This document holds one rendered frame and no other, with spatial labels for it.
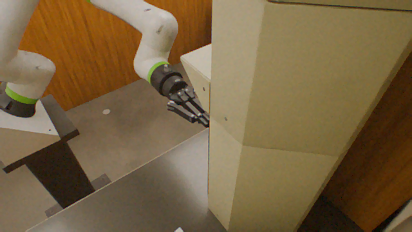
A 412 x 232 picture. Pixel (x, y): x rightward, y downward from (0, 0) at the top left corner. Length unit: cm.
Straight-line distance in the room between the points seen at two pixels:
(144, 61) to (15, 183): 188
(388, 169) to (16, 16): 123
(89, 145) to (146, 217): 161
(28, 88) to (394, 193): 131
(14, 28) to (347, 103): 103
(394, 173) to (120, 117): 227
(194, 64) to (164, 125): 195
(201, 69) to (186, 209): 58
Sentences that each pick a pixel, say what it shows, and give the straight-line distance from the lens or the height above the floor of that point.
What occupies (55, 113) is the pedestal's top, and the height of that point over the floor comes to 94.
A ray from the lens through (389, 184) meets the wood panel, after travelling 93.
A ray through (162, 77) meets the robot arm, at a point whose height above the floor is 135.
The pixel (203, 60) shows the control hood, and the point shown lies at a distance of 63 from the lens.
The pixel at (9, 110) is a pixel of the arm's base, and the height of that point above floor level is 110.
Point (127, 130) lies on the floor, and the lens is 256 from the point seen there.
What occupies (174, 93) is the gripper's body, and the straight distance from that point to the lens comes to 83.
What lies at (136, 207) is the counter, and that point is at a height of 94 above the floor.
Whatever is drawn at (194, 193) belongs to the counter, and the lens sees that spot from 105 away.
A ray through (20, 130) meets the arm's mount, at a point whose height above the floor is 108.
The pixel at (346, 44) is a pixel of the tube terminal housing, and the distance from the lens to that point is 44.
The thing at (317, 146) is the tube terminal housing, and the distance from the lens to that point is 59.
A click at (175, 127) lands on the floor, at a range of 250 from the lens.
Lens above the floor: 187
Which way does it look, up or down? 47 degrees down
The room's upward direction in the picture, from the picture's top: straight up
